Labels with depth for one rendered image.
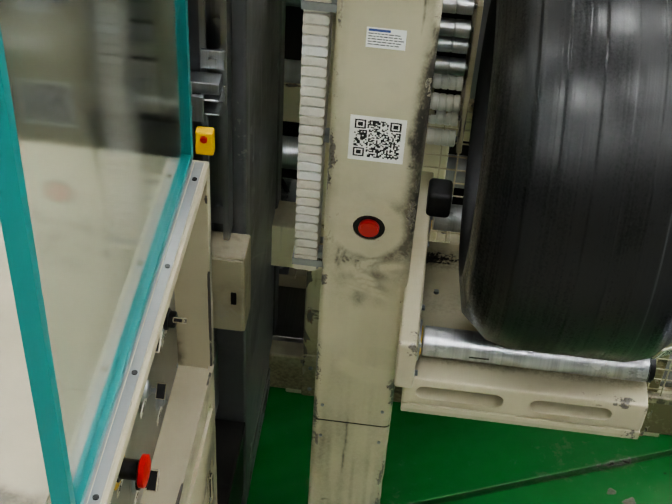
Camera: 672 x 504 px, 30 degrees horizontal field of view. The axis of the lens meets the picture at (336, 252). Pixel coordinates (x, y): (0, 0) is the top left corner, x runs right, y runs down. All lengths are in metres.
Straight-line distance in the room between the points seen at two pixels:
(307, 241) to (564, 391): 0.44
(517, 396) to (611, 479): 1.06
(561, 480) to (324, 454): 0.84
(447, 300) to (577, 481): 0.93
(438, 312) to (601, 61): 0.66
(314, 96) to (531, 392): 0.55
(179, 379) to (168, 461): 0.14
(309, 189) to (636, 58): 0.51
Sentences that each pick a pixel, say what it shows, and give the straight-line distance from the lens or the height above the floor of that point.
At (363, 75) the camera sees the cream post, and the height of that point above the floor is 1.32.
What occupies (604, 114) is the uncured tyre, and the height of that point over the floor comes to 1.39.
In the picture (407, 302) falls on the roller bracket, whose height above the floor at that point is 0.95.
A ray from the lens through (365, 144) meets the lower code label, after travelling 1.69.
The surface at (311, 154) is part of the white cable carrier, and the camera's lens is 1.73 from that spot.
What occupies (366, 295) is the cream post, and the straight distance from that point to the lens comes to 1.88.
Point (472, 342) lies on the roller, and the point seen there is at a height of 0.92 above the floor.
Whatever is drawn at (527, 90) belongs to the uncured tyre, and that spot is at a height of 1.39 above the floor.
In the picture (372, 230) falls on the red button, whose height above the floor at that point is 1.06.
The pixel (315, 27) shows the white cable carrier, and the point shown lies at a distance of 1.60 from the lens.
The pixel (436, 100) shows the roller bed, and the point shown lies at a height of 1.00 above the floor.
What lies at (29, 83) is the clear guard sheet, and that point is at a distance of 0.92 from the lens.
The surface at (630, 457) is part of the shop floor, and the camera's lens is 2.96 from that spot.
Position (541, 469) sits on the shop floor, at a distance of 2.89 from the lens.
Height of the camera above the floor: 2.26
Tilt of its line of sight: 43 degrees down
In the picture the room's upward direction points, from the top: 4 degrees clockwise
